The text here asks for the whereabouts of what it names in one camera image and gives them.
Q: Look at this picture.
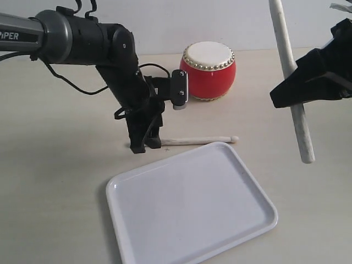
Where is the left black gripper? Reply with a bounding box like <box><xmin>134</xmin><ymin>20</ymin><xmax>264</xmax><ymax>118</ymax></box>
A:
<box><xmin>114</xmin><ymin>76</ymin><xmax>171</xmax><ymax>153</ymax></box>

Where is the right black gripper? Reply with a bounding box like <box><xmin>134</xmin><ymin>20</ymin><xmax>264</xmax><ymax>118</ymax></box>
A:
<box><xmin>270</xmin><ymin>18</ymin><xmax>351</xmax><ymax>108</ymax></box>

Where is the white wooden drumstick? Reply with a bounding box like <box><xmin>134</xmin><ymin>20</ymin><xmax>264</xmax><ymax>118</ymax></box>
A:
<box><xmin>161</xmin><ymin>136</ymin><xmax>239</xmax><ymax>146</ymax></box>
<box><xmin>268</xmin><ymin>0</ymin><xmax>315</xmax><ymax>164</ymax></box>

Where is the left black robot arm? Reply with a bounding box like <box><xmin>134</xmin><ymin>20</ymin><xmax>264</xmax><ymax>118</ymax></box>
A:
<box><xmin>1</xmin><ymin>6</ymin><xmax>165</xmax><ymax>153</ymax></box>

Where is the small red drum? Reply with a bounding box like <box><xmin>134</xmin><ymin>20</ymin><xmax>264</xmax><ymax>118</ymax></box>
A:
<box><xmin>180</xmin><ymin>41</ymin><xmax>237</xmax><ymax>101</ymax></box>

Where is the white rectangular plastic tray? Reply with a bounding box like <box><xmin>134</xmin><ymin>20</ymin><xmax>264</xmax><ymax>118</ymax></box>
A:
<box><xmin>106</xmin><ymin>142</ymin><xmax>278</xmax><ymax>263</ymax></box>

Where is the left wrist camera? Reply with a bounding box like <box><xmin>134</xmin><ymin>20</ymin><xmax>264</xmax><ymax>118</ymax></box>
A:
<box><xmin>170</xmin><ymin>69</ymin><xmax>189</xmax><ymax>110</ymax></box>

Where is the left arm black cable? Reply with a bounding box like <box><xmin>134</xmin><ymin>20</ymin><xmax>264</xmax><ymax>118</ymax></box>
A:
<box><xmin>0</xmin><ymin>0</ymin><xmax>171</xmax><ymax>97</ymax></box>

